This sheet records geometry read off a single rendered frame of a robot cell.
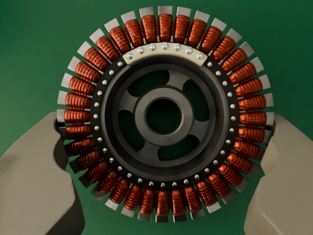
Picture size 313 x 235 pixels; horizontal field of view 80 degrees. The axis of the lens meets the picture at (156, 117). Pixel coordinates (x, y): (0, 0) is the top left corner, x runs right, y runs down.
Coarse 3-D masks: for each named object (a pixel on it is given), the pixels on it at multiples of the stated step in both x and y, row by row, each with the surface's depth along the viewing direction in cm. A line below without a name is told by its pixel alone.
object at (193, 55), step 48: (144, 48) 9; (192, 48) 9; (240, 48) 9; (96, 96) 10; (144, 96) 10; (240, 96) 9; (96, 144) 10; (240, 144) 9; (96, 192) 10; (144, 192) 10; (192, 192) 9; (240, 192) 10
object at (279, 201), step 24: (288, 144) 8; (312, 144) 8; (264, 168) 9; (288, 168) 7; (312, 168) 7; (264, 192) 6; (288, 192) 6; (312, 192) 6; (264, 216) 5; (288, 216) 5; (312, 216) 5
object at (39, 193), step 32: (32, 128) 9; (0, 160) 7; (32, 160) 7; (64, 160) 9; (0, 192) 6; (32, 192) 6; (64, 192) 6; (0, 224) 5; (32, 224) 5; (64, 224) 6
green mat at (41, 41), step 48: (0, 0) 13; (48, 0) 13; (96, 0) 13; (144, 0) 13; (192, 0) 13; (240, 0) 12; (288, 0) 12; (0, 48) 13; (48, 48) 13; (96, 48) 13; (288, 48) 13; (0, 96) 13; (48, 96) 13; (192, 96) 13; (288, 96) 13; (0, 144) 13; (144, 144) 13; (192, 144) 13
